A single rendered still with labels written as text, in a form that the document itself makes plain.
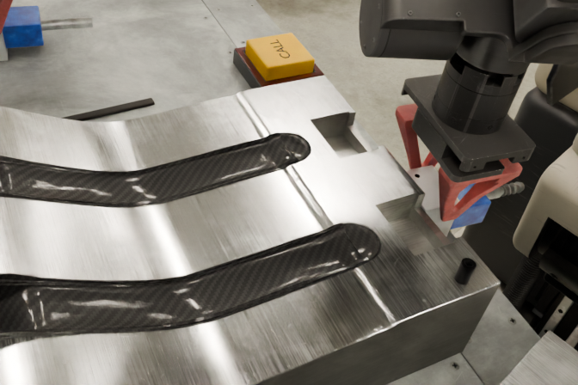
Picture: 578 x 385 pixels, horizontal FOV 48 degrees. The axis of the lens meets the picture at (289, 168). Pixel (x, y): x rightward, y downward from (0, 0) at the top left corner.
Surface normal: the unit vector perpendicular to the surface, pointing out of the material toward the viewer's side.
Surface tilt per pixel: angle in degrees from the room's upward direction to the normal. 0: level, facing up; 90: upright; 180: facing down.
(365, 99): 0
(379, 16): 90
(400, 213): 90
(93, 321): 30
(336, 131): 90
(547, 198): 98
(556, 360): 0
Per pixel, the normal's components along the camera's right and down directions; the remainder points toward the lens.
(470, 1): 0.16, -0.14
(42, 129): 0.52, -0.75
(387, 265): 0.11, -0.73
